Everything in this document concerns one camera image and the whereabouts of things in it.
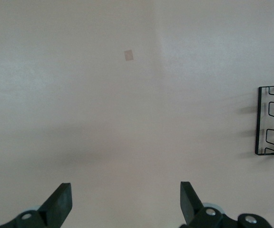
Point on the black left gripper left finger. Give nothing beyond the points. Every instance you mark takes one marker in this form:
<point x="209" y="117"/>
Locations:
<point x="56" y="209"/>

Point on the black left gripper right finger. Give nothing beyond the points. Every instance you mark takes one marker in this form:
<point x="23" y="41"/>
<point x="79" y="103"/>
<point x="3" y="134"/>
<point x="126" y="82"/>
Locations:
<point x="190" y="209"/>

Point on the small brown tape patch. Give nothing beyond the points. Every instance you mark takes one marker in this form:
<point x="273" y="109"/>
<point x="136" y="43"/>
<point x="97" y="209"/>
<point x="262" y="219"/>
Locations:
<point x="128" y="55"/>

